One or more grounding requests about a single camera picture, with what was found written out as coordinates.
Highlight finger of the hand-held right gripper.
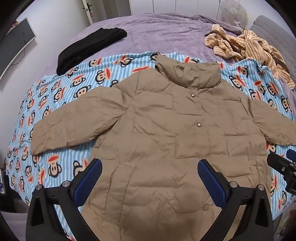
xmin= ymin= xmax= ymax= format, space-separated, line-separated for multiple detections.
xmin=285 ymin=173 xmax=296 ymax=193
xmin=267 ymin=149 xmax=296 ymax=174

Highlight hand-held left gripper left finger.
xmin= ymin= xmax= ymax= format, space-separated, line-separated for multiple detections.
xmin=26 ymin=158 xmax=103 ymax=241

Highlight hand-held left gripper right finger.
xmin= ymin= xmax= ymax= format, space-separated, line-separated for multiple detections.
xmin=198 ymin=159 xmax=274 ymax=241

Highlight tan puffer jacket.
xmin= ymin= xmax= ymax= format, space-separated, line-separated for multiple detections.
xmin=31 ymin=55 xmax=296 ymax=241

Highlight monkey print striped blanket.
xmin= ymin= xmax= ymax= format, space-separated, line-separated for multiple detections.
xmin=4 ymin=51 xmax=296 ymax=239

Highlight beige striped fleece garment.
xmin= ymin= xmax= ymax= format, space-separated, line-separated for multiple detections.
xmin=204 ymin=23 xmax=296 ymax=90

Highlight black folded garment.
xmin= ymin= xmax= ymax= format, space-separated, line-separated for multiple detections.
xmin=57 ymin=27 xmax=128 ymax=76

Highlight grey headboard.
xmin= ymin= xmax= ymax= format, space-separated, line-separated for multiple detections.
xmin=250 ymin=15 xmax=296 ymax=61

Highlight purple bedspread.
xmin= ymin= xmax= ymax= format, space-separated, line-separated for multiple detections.
xmin=44 ymin=13 xmax=257 ymax=77

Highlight round white plush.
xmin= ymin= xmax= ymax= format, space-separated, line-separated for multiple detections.
xmin=220 ymin=0 xmax=248 ymax=26

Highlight white wardrobe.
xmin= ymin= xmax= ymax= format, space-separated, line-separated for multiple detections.
xmin=131 ymin=0 xmax=222 ymax=17

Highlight black screen cable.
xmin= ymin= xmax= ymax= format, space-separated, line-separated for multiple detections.
xmin=13 ymin=49 xmax=26 ymax=67

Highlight wall-mounted flat screen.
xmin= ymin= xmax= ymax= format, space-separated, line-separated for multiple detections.
xmin=0 ymin=17 xmax=37 ymax=80

